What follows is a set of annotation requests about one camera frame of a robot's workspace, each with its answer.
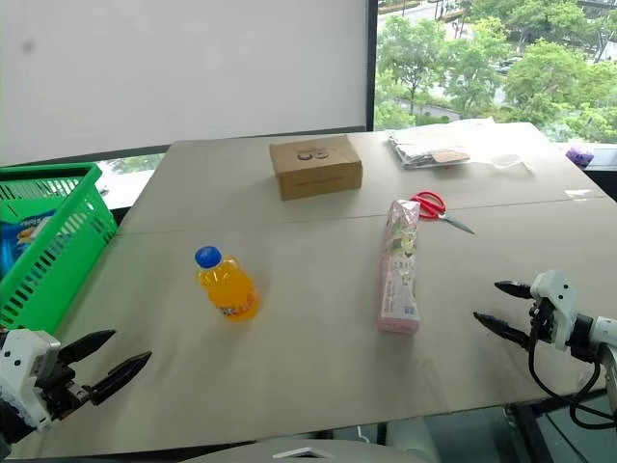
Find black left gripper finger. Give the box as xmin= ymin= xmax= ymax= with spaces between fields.
xmin=57 ymin=329 xmax=118 ymax=367
xmin=88 ymin=350 xmax=153 ymax=407

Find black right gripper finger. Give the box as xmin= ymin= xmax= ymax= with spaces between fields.
xmin=494 ymin=279 xmax=534 ymax=302
xmin=472 ymin=312 xmax=535 ymax=350

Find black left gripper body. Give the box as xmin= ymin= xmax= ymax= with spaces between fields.
xmin=32 ymin=347 xmax=94 ymax=422

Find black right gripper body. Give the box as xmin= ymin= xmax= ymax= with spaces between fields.
xmin=527 ymin=297 xmax=556 ymax=344

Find green plastic basket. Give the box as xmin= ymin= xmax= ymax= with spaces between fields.
xmin=0 ymin=162 xmax=120 ymax=334

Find clear plastic bag stack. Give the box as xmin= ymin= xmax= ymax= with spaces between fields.
xmin=386 ymin=125 xmax=472 ymax=172

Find long pink floral package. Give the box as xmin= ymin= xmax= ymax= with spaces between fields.
xmin=376 ymin=197 xmax=422 ymax=336

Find blue snack package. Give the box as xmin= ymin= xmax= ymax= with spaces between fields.
xmin=0 ymin=207 xmax=62 ymax=282

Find orange soda bottle blue cap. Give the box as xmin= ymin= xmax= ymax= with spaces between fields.
xmin=194 ymin=245 xmax=262 ymax=322

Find purple crumpled object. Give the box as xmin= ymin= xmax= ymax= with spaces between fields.
xmin=564 ymin=142 xmax=596 ymax=166

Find grey rounded robot torso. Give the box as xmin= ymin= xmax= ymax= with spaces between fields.
xmin=176 ymin=418 xmax=438 ymax=463

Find brown cardboard box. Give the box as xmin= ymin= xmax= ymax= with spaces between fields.
xmin=268 ymin=134 xmax=364 ymax=203

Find white roller screen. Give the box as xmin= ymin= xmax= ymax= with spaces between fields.
xmin=0 ymin=0 xmax=368 ymax=168

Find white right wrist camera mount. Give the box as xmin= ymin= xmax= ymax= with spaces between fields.
xmin=528 ymin=269 xmax=580 ymax=352

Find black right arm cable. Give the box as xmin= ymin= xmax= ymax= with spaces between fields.
xmin=526 ymin=332 xmax=617 ymax=431

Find red handled scissors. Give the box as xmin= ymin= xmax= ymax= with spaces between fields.
xmin=409 ymin=190 xmax=477 ymax=236

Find black window frame post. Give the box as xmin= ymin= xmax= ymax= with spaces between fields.
xmin=363 ymin=0 xmax=379 ymax=133

